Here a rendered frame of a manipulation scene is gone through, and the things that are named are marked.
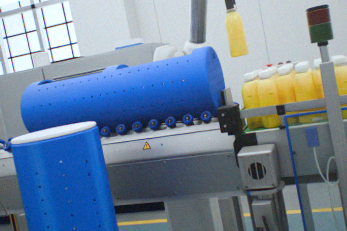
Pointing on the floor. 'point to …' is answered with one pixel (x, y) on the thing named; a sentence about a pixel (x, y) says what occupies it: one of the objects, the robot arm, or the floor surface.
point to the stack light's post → (335, 125)
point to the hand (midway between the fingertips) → (230, 1)
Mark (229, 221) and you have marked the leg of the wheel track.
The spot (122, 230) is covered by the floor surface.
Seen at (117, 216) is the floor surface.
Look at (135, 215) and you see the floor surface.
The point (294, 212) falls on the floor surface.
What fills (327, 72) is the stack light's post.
